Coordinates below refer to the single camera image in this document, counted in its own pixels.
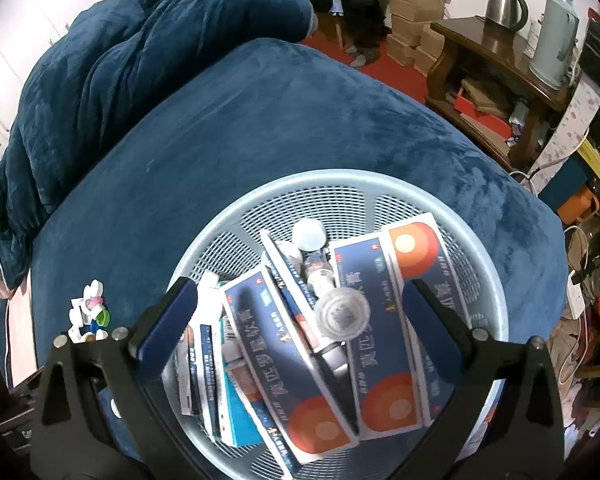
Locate dark wooden side table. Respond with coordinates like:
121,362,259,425
426,16,573,170

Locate blue orange medicine box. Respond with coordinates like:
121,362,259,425
330,232,434,441
381,212,468,426

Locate green bottle cap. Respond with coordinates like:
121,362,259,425
95,309,111,327

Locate pale green thermos flask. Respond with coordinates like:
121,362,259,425
529,0,579,90

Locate silver electric kettle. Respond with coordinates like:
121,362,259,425
486,0,529,32

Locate pink bottle cap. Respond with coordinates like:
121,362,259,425
84,296,104,311

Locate light blue plastic basket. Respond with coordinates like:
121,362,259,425
162,169,508,479

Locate dark blue plush blanket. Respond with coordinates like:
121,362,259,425
29,37,570,461

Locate dark blue rumpled duvet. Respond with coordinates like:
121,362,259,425
0,0,316,299

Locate white round bottle cap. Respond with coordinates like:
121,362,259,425
314,287,370,341

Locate teal white medicine box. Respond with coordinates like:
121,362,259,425
213,314,262,448

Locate stacked cardboard boxes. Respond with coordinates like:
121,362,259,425
387,0,444,76

